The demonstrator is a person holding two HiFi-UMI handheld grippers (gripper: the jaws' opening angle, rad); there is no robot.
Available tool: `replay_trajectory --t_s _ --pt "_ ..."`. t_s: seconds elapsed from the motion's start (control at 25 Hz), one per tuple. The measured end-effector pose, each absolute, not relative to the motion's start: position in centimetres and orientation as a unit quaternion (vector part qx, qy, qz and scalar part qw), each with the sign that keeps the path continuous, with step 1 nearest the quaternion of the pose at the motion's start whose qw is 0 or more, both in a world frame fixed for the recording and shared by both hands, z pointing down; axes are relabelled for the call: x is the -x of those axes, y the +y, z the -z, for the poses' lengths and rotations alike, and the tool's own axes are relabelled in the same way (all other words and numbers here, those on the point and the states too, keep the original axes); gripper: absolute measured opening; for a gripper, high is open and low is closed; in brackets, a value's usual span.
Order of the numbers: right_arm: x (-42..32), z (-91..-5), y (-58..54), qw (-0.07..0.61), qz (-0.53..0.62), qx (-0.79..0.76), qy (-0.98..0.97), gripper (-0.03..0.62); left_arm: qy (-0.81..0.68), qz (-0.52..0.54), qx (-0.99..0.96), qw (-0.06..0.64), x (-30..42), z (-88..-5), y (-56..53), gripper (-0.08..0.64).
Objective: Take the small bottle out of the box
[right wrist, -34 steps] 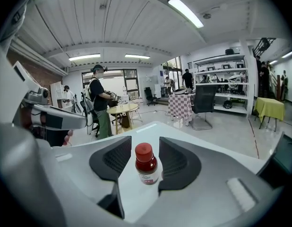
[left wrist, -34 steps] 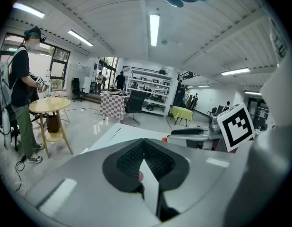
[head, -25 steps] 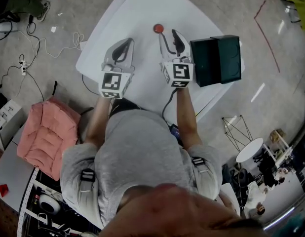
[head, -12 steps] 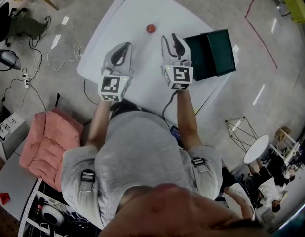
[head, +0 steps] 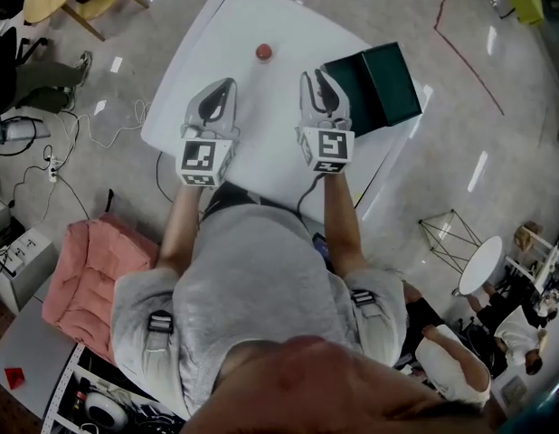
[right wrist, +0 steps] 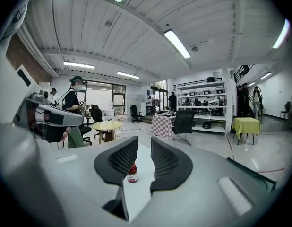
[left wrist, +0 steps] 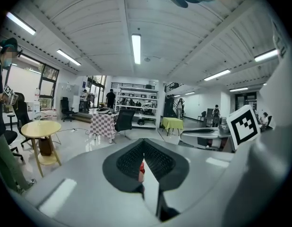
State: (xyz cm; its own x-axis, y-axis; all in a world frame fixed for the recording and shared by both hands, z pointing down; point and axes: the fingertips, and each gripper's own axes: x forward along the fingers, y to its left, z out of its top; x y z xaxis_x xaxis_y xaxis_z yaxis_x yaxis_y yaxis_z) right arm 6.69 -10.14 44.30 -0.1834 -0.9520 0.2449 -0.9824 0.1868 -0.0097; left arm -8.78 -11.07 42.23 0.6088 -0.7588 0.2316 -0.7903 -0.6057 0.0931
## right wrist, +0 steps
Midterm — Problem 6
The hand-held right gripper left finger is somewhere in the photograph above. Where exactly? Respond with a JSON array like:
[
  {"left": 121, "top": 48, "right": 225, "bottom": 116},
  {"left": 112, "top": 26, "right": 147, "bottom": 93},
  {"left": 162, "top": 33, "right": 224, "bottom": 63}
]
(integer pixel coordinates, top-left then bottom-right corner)
[{"left": 37, "top": 136, "right": 139, "bottom": 227}]

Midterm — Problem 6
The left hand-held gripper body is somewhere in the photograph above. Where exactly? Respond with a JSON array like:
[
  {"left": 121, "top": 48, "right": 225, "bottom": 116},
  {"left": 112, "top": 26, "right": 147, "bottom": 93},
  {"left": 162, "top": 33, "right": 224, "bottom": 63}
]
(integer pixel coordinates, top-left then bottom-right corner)
[{"left": 13, "top": 64, "right": 67, "bottom": 143}]

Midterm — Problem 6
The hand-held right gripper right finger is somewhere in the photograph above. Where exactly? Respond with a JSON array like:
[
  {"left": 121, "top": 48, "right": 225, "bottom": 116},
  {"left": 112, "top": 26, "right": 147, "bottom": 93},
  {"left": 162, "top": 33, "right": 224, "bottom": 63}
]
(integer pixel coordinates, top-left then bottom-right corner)
[{"left": 136, "top": 136, "right": 277, "bottom": 227}]

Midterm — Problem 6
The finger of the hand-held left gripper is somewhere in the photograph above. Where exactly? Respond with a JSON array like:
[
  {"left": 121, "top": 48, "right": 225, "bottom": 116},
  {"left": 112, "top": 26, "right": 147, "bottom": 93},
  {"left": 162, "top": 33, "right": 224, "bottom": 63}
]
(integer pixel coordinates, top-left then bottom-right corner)
[{"left": 35, "top": 103, "right": 85, "bottom": 128}]

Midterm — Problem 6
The red round object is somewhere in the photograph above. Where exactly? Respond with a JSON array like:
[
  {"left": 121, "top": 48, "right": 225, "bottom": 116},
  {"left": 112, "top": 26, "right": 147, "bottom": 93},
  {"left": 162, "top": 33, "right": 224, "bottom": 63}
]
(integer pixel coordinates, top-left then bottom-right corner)
[{"left": 126, "top": 162, "right": 139, "bottom": 184}]

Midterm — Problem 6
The person's left hand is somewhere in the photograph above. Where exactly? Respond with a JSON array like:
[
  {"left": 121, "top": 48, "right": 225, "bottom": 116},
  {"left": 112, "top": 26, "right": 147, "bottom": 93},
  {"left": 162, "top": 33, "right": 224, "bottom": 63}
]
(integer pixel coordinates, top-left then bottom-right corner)
[{"left": 62, "top": 126, "right": 72, "bottom": 142}]

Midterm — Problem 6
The black office chair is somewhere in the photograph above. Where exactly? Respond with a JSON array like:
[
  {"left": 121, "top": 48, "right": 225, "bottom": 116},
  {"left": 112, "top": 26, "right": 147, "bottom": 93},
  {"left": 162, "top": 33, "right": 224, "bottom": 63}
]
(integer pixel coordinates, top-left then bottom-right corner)
[
  {"left": 79, "top": 104, "right": 103, "bottom": 146},
  {"left": 172, "top": 109, "right": 196, "bottom": 146},
  {"left": 130, "top": 104, "right": 142, "bottom": 124}
]

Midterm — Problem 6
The round wooden table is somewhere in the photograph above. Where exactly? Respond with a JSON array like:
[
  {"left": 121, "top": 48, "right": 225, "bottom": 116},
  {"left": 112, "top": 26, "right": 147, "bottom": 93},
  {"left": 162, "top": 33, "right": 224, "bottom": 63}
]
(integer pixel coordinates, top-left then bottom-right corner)
[{"left": 92, "top": 121, "right": 124, "bottom": 144}]

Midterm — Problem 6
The checkered tablecloth table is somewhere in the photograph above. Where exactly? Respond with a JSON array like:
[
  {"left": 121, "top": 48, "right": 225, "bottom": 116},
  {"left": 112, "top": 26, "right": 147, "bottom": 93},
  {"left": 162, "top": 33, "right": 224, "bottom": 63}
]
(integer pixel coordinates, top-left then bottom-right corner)
[{"left": 150, "top": 113, "right": 176, "bottom": 140}]

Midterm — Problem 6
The black-framed window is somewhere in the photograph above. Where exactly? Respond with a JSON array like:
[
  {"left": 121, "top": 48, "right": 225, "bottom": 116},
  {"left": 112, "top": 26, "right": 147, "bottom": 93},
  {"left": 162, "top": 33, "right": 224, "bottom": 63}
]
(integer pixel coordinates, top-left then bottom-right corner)
[{"left": 86, "top": 80, "right": 127, "bottom": 115}]

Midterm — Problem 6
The person's grey t-shirt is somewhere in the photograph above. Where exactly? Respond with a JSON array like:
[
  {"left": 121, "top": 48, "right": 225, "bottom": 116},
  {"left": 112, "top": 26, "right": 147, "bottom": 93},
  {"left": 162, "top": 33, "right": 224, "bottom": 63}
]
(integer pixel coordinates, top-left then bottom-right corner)
[{"left": 0, "top": 0, "right": 68, "bottom": 227}]

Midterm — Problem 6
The white shelving rack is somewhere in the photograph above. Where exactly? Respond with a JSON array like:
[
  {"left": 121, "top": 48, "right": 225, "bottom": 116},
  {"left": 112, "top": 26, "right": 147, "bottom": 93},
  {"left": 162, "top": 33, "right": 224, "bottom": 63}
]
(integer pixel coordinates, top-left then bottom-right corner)
[{"left": 173, "top": 80, "right": 233, "bottom": 137}]

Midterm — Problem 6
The yellow tablecloth table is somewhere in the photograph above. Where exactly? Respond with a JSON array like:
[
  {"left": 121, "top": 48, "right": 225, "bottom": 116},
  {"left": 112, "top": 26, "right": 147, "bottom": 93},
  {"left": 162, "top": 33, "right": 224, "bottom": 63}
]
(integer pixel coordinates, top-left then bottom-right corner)
[{"left": 232, "top": 117, "right": 262, "bottom": 146}]

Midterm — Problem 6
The black metal staircase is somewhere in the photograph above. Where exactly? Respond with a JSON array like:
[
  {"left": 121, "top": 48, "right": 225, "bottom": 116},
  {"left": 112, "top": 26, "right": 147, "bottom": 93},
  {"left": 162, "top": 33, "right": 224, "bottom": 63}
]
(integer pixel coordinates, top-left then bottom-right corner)
[{"left": 233, "top": 64, "right": 255, "bottom": 118}]

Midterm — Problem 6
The black side chair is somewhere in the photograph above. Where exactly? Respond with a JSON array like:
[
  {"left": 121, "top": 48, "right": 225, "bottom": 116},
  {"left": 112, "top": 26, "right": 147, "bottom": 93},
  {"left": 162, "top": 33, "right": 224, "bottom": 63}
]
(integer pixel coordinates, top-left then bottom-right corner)
[{"left": 280, "top": 101, "right": 292, "bottom": 119}]

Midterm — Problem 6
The black strap buckle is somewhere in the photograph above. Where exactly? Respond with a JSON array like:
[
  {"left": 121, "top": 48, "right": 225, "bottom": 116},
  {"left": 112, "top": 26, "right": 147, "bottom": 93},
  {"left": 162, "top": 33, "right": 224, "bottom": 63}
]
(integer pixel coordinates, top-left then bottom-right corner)
[{"left": 14, "top": 5, "right": 28, "bottom": 24}]

